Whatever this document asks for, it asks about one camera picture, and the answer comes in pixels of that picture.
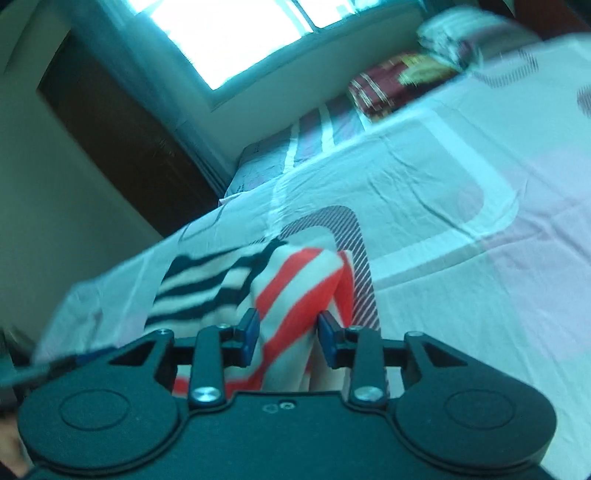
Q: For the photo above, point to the patterned bed sheet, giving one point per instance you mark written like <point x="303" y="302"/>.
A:
<point x="438" y="207"/>

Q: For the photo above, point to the grey curtain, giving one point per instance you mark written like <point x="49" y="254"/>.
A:
<point x="161" y="92"/>

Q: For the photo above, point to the white red black striped garment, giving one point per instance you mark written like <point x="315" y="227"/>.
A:
<point x="286" y="295"/>

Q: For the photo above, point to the striped pillow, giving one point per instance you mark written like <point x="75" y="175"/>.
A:
<point x="466" y="32"/>

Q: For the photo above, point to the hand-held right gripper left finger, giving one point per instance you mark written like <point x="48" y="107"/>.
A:
<point x="251" y="336"/>

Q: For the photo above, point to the dark red printed cushion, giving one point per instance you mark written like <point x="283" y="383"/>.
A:
<point x="397" y="85"/>

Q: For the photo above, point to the dark wooden wardrobe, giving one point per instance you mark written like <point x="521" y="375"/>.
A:
<point x="124" y="138"/>

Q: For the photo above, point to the person's left forearm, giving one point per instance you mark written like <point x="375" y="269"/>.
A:
<point x="11" y="450"/>

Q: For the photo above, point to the window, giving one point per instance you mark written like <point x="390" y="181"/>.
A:
<point x="258" y="32"/>

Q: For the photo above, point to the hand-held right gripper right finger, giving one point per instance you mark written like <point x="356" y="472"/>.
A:
<point x="326" y="340"/>

